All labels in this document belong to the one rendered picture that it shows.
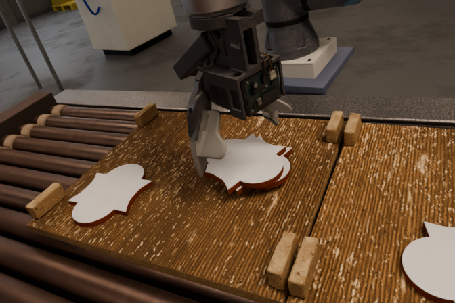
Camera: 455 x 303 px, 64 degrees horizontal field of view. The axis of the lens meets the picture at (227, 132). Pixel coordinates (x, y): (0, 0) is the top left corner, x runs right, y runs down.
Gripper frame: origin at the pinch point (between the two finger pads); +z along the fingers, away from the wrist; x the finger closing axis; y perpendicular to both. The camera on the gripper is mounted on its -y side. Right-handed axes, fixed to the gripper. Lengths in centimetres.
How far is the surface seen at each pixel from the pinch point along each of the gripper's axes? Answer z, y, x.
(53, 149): 7.2, -44.7, -16.7
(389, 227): 4.9, 21.2, 3.0
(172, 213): 4.9, -2.4, -11.9
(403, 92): 98, -68, 196
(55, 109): 7, -65, -9
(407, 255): 3.9, 24.7, -0.2
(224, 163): 2.0, -1.4, -2.1
